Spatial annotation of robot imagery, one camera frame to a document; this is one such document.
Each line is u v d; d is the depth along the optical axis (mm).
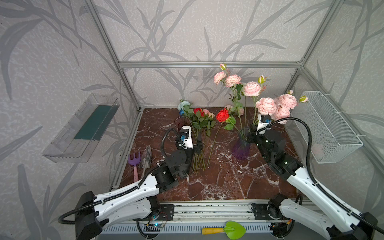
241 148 897
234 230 674
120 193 439
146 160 911
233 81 680
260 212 734
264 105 566
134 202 456
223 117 737
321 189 439
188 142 559
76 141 633
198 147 577
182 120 893
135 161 912
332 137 608
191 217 725
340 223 394
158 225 706
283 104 627
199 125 1050
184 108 1098
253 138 632
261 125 603
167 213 726
